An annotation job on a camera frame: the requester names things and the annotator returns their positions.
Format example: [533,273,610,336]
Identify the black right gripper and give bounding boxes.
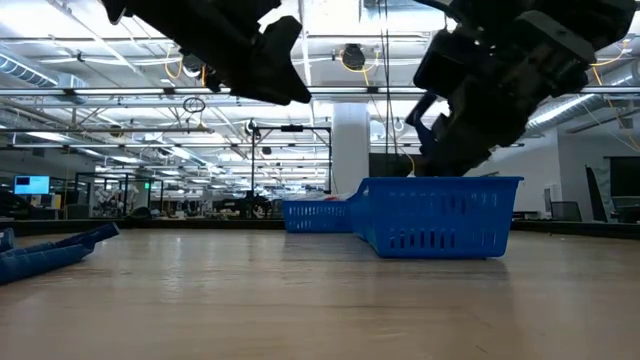
[404,9,602,179]

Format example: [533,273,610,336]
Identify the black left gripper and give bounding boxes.
[164,0,313,107]

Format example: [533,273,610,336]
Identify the blue slotted plastic basket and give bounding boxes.
[355,175,525,261]
[347,188,363,237]
[281,198,355,235]

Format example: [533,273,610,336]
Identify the white blue toothbrush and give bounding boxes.
[293,191,352,203]

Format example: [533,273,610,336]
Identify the black panel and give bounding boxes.
[368,151,426,180]

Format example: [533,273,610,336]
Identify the white pillar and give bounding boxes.
[331,101,372,197]

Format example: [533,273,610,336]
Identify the black mesh chair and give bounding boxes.
[548,199,585,224]

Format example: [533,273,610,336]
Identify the dark leaning board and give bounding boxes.
[584,164,611,225]

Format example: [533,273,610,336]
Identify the black monitor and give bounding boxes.
[608,156,640,200]

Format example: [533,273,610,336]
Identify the blue lit monitor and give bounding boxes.
[12,173,52,197]

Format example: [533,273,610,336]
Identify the long black hanging cable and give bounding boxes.
[379,0,402,157]

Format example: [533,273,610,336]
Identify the black background rig frame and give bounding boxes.
[249,124,334,198]

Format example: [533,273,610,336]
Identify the hanging black cable ring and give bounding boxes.
[181,95,207,115]

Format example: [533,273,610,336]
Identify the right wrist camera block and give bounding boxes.
[514,9,600,67]

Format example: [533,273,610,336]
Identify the black aluminium table frame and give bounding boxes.
[0,217,640,241]

